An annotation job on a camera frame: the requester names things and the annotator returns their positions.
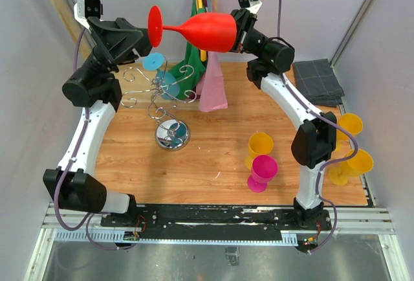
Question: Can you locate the chrome wine glass rack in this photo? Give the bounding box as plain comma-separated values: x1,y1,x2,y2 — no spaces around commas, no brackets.
121,65,197,152

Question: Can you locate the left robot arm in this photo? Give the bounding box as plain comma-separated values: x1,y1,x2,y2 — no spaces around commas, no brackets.
43,17,152,231

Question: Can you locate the yellow wine glass far right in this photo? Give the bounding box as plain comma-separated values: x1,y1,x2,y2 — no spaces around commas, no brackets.
335,113,364,152

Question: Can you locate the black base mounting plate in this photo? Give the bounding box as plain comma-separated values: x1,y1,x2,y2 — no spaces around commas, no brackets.
100,204,333,243

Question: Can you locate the blue plastic wine glass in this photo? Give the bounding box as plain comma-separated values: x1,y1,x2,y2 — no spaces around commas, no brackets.
142,52,180,100

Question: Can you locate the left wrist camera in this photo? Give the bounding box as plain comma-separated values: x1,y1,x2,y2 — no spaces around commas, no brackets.
73,0,103,30

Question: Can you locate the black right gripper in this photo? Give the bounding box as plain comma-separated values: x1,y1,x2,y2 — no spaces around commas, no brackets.
202,8,271,59

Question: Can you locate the green tank top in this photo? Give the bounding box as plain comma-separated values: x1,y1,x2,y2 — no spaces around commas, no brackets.
164,0,208,102

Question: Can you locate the magenta plastic wine glass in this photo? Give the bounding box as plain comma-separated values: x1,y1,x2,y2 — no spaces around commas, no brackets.
247,155,279,193

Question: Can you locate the pink shirt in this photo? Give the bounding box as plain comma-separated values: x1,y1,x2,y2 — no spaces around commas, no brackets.
196,52,228,113

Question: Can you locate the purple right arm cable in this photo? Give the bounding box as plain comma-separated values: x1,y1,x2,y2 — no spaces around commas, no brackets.
261,0,360,256

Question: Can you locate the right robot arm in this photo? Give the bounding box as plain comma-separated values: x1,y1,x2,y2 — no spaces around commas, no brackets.
231,8,337,229

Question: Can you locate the folded dark grey cloth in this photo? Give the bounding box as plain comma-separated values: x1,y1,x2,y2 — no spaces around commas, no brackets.
292,59,345,107

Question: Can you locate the yellow wine glass near centre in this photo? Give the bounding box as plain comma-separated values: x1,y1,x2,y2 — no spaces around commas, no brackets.
245,133,274,170

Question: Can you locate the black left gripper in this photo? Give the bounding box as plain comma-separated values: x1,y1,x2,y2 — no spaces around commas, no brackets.
83,17,161,82

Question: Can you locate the yellow wine glass right front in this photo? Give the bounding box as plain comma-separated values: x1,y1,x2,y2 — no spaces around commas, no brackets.
327,149,374,186

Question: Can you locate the red plastic wine glass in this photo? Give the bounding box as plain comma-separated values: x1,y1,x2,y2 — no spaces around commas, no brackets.
147,6,237,52

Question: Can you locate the yellow wine glass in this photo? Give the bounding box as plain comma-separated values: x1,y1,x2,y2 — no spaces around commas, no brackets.
327,149,374,186
245,133,274,170
335,113,364,152

